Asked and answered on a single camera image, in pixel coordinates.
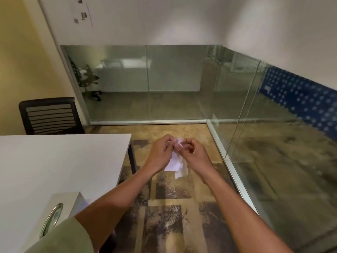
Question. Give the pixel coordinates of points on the person's right hand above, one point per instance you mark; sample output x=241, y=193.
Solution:
x=196, y=155

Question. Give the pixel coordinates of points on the person's left hand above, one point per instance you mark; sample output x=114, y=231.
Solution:
x=158, y=155

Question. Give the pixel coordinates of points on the person's right fingers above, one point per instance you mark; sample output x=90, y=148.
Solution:
x=184, y=145

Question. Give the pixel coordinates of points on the person's left fingers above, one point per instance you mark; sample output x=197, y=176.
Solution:
x=168, y=141

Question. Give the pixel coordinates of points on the white paper piece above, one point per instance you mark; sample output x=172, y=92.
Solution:
x=176, y=163

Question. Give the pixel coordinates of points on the person's right forearm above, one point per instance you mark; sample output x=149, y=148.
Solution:
x=237, y=213

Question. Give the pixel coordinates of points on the person's left forearm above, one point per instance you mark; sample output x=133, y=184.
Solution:
x=113, y=197

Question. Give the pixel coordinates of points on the glass partition panel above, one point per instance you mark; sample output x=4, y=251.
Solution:
x=168, y=84

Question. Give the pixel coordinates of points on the white cabinet behind glass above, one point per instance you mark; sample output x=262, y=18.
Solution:
x=147, y=75

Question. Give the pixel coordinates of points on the black swivel chair behind glass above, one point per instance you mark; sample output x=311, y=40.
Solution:
x=88, y=80

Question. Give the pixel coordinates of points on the white table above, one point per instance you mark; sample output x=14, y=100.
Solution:
x=58, y=176

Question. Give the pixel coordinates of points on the black office chair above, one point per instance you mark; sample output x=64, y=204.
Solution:
x=50, y=115

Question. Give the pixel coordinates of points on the blue dotted wall panel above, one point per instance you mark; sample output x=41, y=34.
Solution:
x=302, y=97

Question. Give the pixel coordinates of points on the paper notice on wall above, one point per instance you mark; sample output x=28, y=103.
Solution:
x=83, y=11

